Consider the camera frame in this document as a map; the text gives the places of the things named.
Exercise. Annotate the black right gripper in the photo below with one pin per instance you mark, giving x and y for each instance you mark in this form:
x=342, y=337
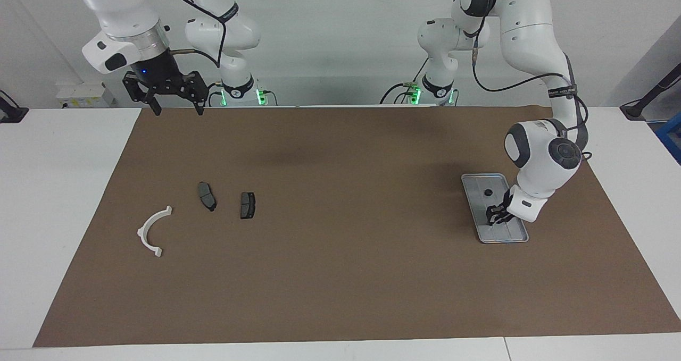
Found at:
x=154, y=68

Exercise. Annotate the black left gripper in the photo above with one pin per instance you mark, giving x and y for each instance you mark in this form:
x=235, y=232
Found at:
x=506, y=202

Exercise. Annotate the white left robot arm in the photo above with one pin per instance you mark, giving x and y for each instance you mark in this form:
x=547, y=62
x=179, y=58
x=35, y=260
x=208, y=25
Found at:
x=532, y=36

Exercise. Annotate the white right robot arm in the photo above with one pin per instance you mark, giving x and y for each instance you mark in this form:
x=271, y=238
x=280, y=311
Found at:
x=122, y=5

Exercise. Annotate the silver metal tray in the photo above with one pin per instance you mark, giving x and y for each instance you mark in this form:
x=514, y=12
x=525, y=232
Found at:
x=476, y=201

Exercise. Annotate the white box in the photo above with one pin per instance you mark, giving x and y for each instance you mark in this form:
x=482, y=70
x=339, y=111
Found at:
x=85, y=95

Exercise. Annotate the long grey brake pad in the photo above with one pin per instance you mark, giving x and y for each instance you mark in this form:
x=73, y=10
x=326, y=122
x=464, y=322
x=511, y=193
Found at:
x=206, y=197

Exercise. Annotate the short grey brake pad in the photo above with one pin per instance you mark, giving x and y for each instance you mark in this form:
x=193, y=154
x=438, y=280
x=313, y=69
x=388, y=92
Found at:
x=248, y=207

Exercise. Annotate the brown table mat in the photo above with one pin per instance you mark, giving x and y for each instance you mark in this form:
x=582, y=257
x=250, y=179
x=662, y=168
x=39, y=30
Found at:
x=346, y=286

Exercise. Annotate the black slanted stand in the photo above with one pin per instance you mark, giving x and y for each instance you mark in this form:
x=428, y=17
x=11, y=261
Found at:
x=638, y=106

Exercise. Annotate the blue object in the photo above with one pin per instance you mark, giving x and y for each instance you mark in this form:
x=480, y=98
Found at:
x=671, y=135

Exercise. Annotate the white semicircular bracket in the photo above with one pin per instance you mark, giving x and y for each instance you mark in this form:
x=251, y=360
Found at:
x=142, y=233

